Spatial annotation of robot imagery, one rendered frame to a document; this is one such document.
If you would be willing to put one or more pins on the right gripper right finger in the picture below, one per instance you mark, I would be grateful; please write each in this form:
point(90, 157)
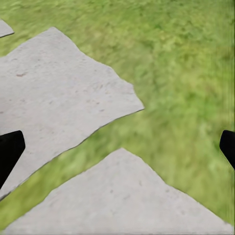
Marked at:
point(227, 146)

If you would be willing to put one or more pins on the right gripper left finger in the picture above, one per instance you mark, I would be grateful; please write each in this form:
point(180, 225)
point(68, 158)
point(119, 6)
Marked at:
point(12, 145)

